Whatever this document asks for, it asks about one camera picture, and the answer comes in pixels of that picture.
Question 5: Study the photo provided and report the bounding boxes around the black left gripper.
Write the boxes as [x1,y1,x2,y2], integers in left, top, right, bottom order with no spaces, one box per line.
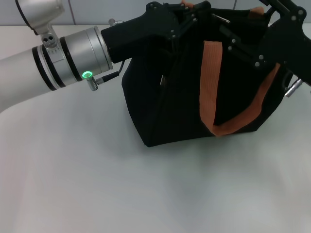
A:
[100,0,212,62]

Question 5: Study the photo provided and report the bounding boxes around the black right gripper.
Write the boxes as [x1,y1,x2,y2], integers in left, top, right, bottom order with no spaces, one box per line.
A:
[218,0,311,86]

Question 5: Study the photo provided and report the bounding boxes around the silver zipper pull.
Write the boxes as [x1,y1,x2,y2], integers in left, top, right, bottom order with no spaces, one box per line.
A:
[212,13,231,24]

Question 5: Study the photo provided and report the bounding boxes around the black bag with orange handles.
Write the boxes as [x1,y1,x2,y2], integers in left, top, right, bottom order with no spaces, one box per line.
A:
[121,0,292,148]

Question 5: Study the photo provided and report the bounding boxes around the right gripper grey cable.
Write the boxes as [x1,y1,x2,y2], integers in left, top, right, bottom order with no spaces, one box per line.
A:
[281,70,302,98]

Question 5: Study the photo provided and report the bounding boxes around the silver plug with black cable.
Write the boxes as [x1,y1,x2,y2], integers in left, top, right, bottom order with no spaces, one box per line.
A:
[86,59,126,91]

